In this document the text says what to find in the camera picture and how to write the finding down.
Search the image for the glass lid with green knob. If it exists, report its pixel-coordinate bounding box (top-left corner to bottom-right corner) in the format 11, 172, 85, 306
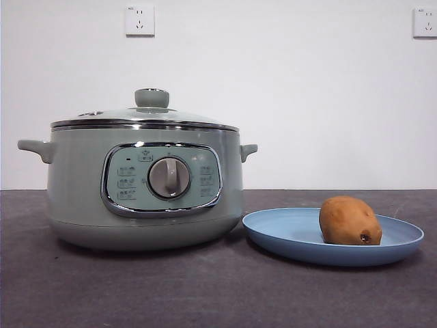
51, 87, 240, 133

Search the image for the brown potato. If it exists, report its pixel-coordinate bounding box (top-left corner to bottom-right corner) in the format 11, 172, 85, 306
319, 195, 382, 246

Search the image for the blue round plate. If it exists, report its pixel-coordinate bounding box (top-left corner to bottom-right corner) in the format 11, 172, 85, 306
241, 207, 425, 267

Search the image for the pale green electric steamer pot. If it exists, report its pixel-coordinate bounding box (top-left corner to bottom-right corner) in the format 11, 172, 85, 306
16, 126, 259, 253

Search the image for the white wall socket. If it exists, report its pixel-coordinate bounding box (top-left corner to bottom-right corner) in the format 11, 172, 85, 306
412, 8, 437, 39
125, 5, 155, 38

